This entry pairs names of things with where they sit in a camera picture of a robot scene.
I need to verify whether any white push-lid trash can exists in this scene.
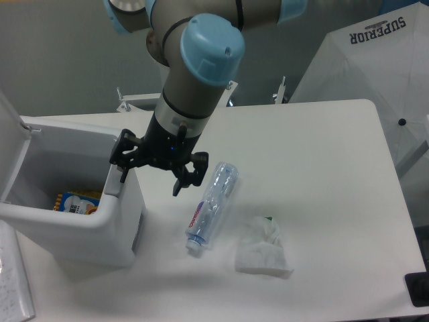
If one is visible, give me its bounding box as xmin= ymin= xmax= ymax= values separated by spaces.
xmin=1 ymin=97 xmax=145 ymax=267

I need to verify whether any crushed clear plastic bottle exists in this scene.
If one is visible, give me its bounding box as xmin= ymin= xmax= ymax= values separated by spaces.
xmin=185 ymin=162 xmax=239 ymax=257

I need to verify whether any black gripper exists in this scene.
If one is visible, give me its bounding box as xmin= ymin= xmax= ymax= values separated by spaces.
xmin=109 ymin=115 xmax=209 ymax=197

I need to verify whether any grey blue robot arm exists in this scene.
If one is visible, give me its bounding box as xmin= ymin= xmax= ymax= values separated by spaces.
xmin=105 ymin=1 xmax=307 ymax=194

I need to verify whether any white Superior umbrella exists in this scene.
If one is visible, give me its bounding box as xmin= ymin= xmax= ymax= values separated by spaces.
xmin=290 ymin=2 xmax=428 ymax=164

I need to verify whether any black device at table edge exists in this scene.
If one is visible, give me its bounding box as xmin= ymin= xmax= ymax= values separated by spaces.
xmin=405 ymin=272 xmax=428 ymax=307

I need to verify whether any crumpled white tissue wrapper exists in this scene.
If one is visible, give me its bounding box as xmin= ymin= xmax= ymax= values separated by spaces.
xmin=235 ymin=217 xmax=294 ymax=279

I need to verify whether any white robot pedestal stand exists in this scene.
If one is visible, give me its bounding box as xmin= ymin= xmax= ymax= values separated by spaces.
xmin=115 ymin=30 xmax=289 ymax=114

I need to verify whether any colourful snack package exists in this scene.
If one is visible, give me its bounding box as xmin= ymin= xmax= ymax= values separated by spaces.
xmin=53 ymin=191 xmax=101 ymax=215

